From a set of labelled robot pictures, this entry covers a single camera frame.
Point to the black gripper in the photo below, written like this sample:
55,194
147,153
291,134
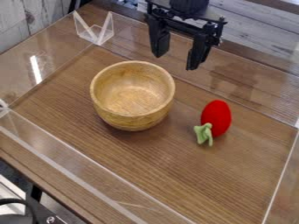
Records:
193,16

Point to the red felt strawberry toy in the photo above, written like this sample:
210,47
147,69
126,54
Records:
215,122

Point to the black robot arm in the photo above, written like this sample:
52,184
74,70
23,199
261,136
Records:
190,18

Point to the wooden bowl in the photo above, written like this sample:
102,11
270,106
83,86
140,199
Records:
132,94

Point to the clear acrylic table guard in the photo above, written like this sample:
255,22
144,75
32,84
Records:
151,176

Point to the clear acrylic corner bracket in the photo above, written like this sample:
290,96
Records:
95,34

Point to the black table leg bracket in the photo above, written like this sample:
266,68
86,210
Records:
44,215

